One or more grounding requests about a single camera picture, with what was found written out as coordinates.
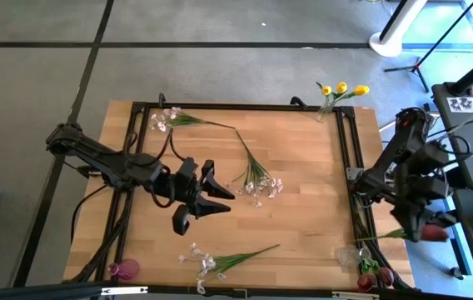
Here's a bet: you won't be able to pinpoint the white blossom spray green stems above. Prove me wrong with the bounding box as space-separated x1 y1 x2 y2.
177 242 281 295
149 106 237 133
224 130 285 208

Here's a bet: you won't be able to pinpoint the black aluminium table frame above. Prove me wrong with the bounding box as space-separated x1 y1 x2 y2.
63 101 416 293

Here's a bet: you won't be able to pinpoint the thin black hanging cable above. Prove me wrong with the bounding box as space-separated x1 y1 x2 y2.
69 182 111 247

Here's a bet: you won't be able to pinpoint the white floor stand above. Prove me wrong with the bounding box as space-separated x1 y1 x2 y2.
368 0 429 58

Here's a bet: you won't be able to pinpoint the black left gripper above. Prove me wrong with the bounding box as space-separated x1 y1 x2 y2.
152 157 237 237

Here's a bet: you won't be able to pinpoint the thin black tripod stand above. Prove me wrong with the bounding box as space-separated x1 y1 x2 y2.
383 0 473 93

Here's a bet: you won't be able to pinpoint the black pole on white stand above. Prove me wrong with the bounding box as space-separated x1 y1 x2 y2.
379 0 416 45

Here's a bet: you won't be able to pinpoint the tall clear glass vase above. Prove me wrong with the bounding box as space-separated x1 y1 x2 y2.
316 97 340 124

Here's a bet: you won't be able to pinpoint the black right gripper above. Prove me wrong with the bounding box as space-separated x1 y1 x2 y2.
391 195 458 243

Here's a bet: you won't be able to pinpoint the purple glass vase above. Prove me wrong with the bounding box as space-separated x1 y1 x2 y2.
107 257 142 282

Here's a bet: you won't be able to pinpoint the silver metal bracket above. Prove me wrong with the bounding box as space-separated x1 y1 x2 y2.
100 285 149 297
331 290 381 300

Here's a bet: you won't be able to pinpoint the round clear glass vase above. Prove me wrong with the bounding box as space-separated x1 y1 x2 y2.
336 244 371 268

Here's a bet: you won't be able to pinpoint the black crossbar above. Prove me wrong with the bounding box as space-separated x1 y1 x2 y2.
0 281 473 300

